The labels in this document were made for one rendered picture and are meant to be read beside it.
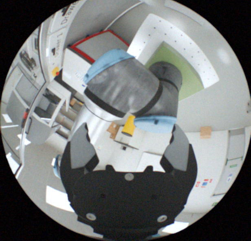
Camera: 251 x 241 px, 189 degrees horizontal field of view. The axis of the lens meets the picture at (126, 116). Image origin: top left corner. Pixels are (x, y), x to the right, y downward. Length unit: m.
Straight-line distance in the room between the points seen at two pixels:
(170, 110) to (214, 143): 2.89
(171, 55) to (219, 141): 2.96
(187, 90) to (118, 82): 0.32
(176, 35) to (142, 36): 0.15
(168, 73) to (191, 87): 0.15
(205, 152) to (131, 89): 2.91
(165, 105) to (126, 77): 0.10
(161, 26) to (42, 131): 1.44
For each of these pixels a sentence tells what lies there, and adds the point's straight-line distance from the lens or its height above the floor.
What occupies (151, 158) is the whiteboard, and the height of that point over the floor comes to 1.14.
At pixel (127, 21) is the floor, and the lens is 1.24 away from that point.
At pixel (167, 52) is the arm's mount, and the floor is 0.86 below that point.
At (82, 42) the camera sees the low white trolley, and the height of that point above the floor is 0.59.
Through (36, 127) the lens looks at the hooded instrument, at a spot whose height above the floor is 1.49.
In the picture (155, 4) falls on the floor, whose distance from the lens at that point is 1.22.
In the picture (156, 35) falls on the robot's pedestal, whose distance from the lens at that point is 0.41.
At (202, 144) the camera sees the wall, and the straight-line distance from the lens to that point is 3.02.
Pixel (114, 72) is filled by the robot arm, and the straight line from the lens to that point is 0.15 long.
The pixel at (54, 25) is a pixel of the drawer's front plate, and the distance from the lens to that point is 0.51.
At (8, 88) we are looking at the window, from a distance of 0.55.
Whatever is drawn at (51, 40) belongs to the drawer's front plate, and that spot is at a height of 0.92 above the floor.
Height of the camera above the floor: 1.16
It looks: 21 degrees down
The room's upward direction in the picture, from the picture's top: 157 degrees counter-clockwise
